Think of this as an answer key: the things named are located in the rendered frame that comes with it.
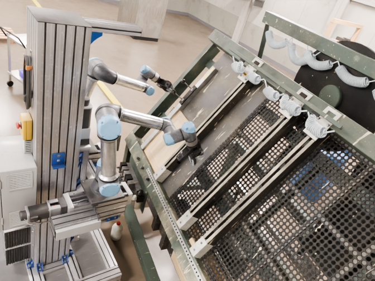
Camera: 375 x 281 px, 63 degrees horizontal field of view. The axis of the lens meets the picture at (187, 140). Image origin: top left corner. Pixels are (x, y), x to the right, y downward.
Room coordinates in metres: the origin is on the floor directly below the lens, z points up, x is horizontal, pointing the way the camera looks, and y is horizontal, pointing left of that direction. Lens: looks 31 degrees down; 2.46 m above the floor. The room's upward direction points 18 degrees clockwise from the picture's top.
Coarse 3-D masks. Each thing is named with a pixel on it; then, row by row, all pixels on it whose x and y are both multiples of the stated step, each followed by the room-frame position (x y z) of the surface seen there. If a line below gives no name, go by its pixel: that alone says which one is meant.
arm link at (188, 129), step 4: (184, 124) 1.56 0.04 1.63; (188, 124) 1.56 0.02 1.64; (192, 124) 1.56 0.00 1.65; (180, 128) 1.56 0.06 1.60; (184, 128) 1.53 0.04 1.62; (188, 128) 1.53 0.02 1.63; (192, 128) 1.54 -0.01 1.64; (184, 132) 1.54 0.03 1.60; (188, 132) 1.53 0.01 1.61; (192, 132) 1.54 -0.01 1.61; (184, 136) 1.53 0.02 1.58; (188, 136) 1.54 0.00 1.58; (192, 136) 1.55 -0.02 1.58; (188, 140) 1.56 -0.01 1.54; (192, 140) 1.56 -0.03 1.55
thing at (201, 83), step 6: (210, 72) 2.51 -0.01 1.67; (210, 78) 2.51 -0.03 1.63; (198, 84) 2.48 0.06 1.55; (204, 84) 2.49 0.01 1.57; (198, 90) 2.47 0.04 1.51; (192, 96) 2.44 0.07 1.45; (186, 102) 2.42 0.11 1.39; (174, 108) 2.42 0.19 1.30; (180, 108) 2.40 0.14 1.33; (174, 114) 2.38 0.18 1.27; (156, 132) 2.32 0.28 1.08; (150, 138) 2.30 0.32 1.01; (144, 144) 2.28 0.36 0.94
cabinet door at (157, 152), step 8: (176, 120) 2.33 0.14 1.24; (184, 120) 2.28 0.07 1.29; (176, 128) 2.26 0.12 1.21; (160, 136) 2.29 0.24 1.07; (152, 144) 2.26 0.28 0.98; (160, 144) 2.21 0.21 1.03; (176, 144) 2.12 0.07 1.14; (152, 152) 2.19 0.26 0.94; (160, 152) 2.15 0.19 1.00; (168, 152) 2.10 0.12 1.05; (152, 160) 2.12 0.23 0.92; (160, 160) 2.08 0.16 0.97
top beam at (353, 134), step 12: (216, 36) 2.72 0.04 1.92; (228, 48) 2.51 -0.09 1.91; (240, 48) 2.44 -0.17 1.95; (240, 60) 2.33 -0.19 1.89; (252, 60) 2.26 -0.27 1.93; (276, 72) 2.05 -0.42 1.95; (276, 84) 1.98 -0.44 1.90; (288, 84) 1.93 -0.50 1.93; (312, 96) 1.77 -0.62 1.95; (324, 108) 1.67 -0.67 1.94; (348, 120) 1.55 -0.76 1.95; (336, 132) 1.52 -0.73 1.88; (348, 132) 1.49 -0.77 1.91; (360, 132) 1.47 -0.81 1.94; (348, 144) 1.51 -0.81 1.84; (360, 144) 1.41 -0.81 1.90; (372, 144) 1.39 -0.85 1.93; (372, 156) 1.34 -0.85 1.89
